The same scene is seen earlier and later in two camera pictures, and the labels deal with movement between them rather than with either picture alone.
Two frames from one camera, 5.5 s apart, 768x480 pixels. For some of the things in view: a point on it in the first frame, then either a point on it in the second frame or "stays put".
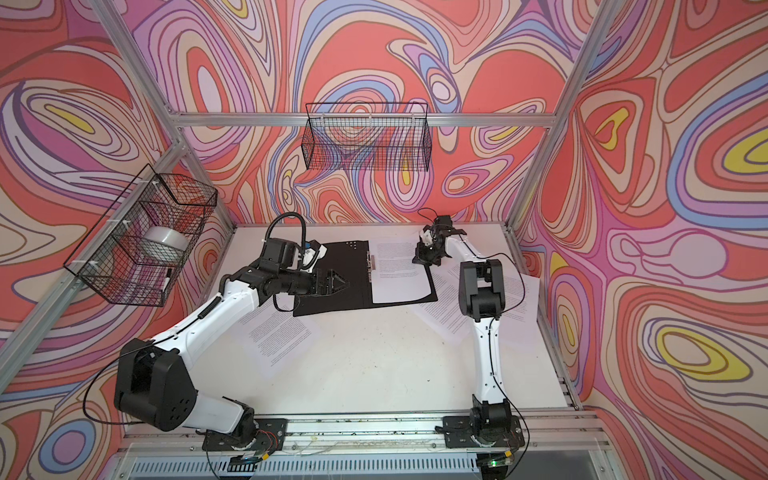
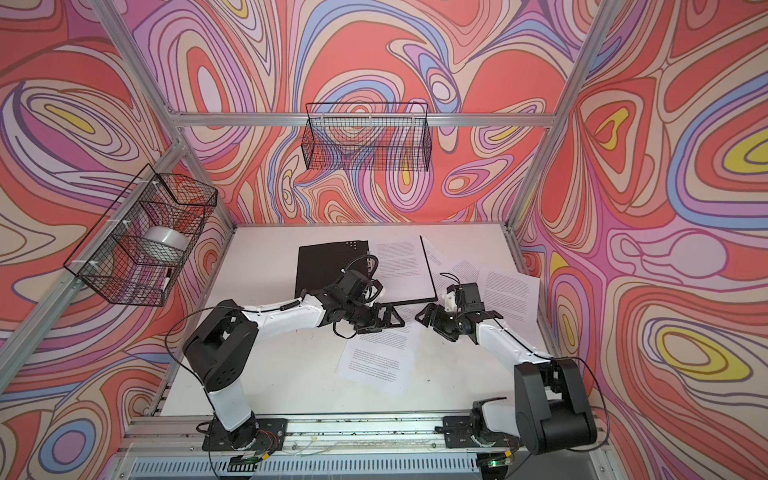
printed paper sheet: (396, 277) stays put
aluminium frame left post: (160, 98) stays put
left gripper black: (329, 275) -> (372, 327)
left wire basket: (138, 250) stays put
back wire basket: (367, 136) stays put
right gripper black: (421, 257) -> (429, 310)
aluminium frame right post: (591, 39) stays put
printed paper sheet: (520, 313) stays put
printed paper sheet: (275, 336) -> (379, 360)
